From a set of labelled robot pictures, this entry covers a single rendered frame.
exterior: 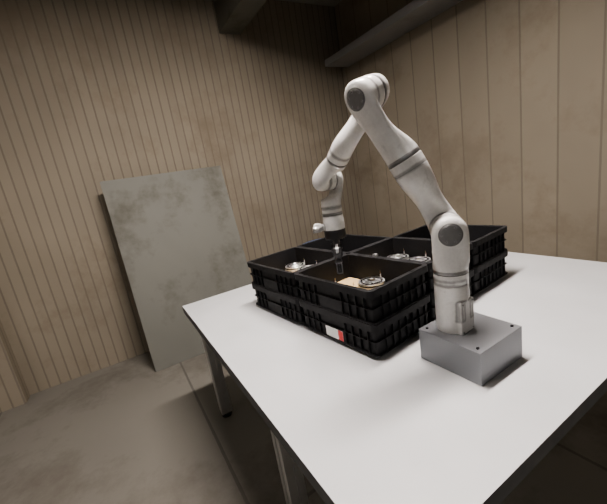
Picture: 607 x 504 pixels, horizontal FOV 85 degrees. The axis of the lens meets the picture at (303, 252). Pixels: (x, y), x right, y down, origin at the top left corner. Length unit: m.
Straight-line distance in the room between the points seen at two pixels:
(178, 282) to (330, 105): 2.44
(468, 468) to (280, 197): 3.03
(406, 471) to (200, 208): 2.57
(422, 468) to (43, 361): 2.99
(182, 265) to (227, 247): 0.41
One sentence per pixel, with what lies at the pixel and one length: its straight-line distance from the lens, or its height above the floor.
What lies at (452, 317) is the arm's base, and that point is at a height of 0.85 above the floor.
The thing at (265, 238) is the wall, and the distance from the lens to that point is 3.44.
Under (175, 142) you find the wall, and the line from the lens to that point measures 3.23.
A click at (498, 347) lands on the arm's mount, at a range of 1.03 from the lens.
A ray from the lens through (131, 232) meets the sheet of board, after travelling 2.91.
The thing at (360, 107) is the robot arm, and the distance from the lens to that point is 0.93.
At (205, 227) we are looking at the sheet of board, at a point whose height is 0.99.
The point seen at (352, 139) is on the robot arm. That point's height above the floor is 1.37.
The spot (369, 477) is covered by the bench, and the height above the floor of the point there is 0.70.
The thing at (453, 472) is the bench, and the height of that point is 0.70.
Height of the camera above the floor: 1.29
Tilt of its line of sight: 13 degrees down
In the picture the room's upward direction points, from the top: 10 degrees counter-clockwise
